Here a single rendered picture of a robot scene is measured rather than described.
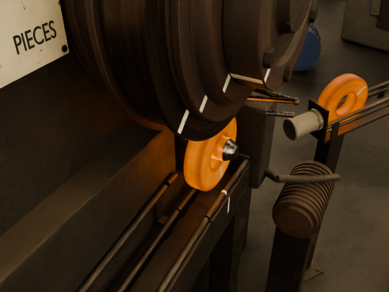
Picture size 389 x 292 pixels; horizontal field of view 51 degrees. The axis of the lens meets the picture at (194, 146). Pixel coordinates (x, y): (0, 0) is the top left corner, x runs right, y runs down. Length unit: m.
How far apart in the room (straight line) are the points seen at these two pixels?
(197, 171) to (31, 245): 0.30
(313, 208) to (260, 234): 0.64
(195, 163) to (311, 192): 0.50
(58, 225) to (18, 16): 0.26
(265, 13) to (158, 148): 0.33
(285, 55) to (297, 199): 0.54
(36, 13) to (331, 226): 1.52
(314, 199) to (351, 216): 0.77
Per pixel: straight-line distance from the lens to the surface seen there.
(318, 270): 1.62
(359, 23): 3.48
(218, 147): 0.73
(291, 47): 0.65
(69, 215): 0.57
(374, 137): 2.41
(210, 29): 0.46
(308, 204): 1.09
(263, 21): 0.47
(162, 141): 0.71
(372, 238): 1.82
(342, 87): 1.12
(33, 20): 0.49
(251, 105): 0.92
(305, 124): 1.09
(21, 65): 0.48
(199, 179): 0.71
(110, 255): 0.67
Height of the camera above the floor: 1.26
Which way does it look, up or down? 36 degrees down
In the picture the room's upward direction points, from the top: straight up
